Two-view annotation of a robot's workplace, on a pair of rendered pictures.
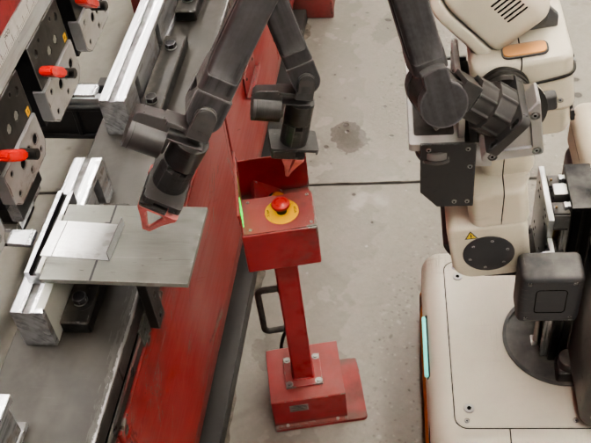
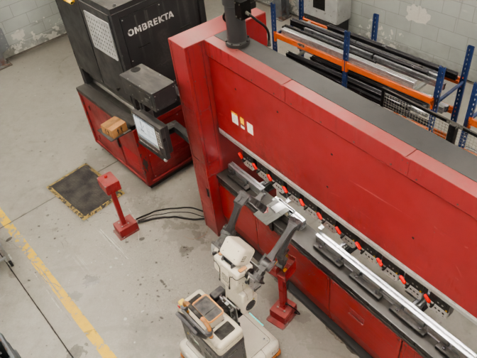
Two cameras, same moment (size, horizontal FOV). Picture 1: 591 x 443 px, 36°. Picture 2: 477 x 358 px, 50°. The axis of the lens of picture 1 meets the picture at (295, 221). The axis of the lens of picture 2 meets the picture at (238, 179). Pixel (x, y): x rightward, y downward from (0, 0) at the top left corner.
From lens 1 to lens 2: 4.25 m
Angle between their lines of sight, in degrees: 82
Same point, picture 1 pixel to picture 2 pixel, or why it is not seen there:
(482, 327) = (246, 329)
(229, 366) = (304, 300)
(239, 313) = (319, 313)
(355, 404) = (270, 319)
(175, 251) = (261, 216)
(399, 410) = not seen: hidden behind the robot
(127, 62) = (329, 242)
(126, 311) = not seen: hidden behind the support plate
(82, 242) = (277, 207)
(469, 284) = (259, 339)
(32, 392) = (266, 199)
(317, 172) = not seen: outside the picture
